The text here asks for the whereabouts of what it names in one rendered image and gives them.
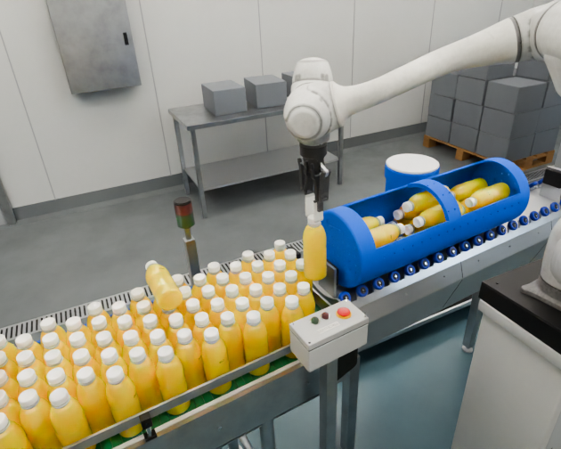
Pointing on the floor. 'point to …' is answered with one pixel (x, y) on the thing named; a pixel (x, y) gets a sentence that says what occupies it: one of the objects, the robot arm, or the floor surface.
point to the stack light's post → (191, 257)
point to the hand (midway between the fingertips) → (313, 208)
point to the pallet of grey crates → (497, 113)
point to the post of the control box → (328, 404)
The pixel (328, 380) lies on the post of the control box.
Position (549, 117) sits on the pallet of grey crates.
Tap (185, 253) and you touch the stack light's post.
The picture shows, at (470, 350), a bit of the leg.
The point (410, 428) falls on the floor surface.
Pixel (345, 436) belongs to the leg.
